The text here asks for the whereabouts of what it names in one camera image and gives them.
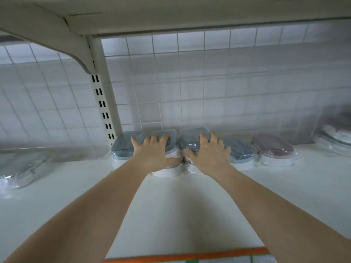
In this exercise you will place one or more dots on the person's right hand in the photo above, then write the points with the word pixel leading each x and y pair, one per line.
pixel 211 159

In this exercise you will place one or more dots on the person's left hand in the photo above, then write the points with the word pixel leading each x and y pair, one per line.
pixel 153 156

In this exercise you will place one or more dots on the person's right forearm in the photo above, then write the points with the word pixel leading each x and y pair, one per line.
pixel 279 216

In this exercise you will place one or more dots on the pile of soap dishes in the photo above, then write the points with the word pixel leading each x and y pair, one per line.
pixel 337 134

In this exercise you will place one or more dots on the person's left forearm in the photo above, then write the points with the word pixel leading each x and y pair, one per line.
pixel 88 216

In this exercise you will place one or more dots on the orange metal store shelving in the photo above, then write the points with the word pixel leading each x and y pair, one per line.
pixel 219 216

